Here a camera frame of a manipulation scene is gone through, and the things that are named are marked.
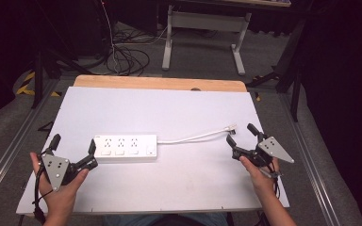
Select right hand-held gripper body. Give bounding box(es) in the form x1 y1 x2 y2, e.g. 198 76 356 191
231 134 295 168

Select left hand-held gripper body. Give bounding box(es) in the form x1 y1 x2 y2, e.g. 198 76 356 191
39 153 99 192

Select white power plug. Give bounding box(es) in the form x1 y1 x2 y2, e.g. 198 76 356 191
224 123 238 136

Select white power strip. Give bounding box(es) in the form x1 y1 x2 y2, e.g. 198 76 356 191
92 134 158 163

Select white power cord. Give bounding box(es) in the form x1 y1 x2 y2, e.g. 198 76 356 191
156 127 231 145

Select person's left hand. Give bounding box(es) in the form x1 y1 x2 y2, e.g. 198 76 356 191
29 152 90 224

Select person's right hand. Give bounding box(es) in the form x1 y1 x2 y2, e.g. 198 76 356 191
239 155 281 200

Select yellow black floor tape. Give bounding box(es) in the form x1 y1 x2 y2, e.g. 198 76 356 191
15 71 61 98

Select white board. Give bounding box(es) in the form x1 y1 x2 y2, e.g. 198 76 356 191
16 86 290 216

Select black metal stand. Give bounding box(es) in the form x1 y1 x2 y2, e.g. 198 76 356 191
245 12 309 122
31 0 95 109

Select wooden table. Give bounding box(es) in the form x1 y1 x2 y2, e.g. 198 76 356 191
73 74 249 93

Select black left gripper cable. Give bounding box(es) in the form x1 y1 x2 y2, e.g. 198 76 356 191
32 163 55 224

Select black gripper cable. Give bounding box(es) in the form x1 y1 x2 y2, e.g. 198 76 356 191
32 163 55 224
258 163 285 226

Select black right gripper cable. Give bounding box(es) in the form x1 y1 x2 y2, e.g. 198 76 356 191
258 163 285 226

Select black floor cables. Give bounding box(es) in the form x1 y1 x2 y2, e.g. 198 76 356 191
74 18 171 77

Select grey metal desk frame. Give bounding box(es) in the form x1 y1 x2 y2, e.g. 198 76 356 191
161 4 253 76

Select white floor cable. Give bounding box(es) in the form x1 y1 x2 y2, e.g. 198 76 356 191
100 0 171 75

